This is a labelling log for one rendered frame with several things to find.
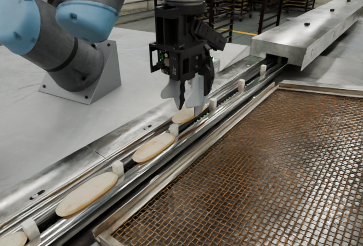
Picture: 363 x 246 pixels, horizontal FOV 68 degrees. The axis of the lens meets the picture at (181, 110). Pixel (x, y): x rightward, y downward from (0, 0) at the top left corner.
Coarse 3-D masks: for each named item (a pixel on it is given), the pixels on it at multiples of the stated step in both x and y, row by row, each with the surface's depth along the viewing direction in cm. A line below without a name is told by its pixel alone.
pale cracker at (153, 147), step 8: (160, 136) 50; (168, 136) 51; (144, 144) 49; (152, 144) 48; (160, 144) 49; (168, 144) 49; (136, 152) 47; (144, 152) 46; (152, 152) 47; (160, 152) 48; (136, 160) 46; (144, 160) 46
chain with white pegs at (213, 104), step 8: (280, 56) 90; (264, 72) 81; (240, 80) 71; (240, 88) 71; (216, 104) 62; (208, 112) 63; (176, 128) 52; (184, 128) 56; (112, 168) 43; (120, 168) 43; (128, 168) 46; (24, 224) 33; (32, 224) 33; (48, 224) 36; (24, 232) 33; (32, 232) 33; (40, 232) 35
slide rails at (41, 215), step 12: (276, 60) 91; (252, 72) 81; (252, 84) 73; (216, 96) 67; (216, 108) 62; (204, 120) 57; (168, 132) 53; (120, 156) 47; (156, 156) 47; (108, 168) 44; (132, 168) 44; (84, 180) 42; (120, 180) 42; (108, 192) 40; (48, 204) 38; (36, 216) 36; (48, 216) 36; (72, 216) 36; (12, 228) 35; (48, 228) 35; (36, 240) 33
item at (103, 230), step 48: (288, 96) 57; (336, 96) 54; (240, 144) 43; (144, 192) 34; (192, 192) 34; (240, 192) 33; (336, 192) 31; (96, 240) 29; (192, 240) 27; (240, 240) 27
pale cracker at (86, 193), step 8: (96, 176) 42; (104, 176) 41; (112, 176) 42; (88, 184) 40; (96, 184) 40; (104, 184) 40; (112, 184) 41; (72, 192) 39; (80, 192) 39; (88, 192) 39; (96, 192) 39; (104, 192) 39; (64, 200) 38; (72, 200) 37; (80, 200) 37; (88, 200) 38; (56, 208) 37; (64, 208) 36; (72, 208) 36; (80, 208) 37; (64, 216) 36
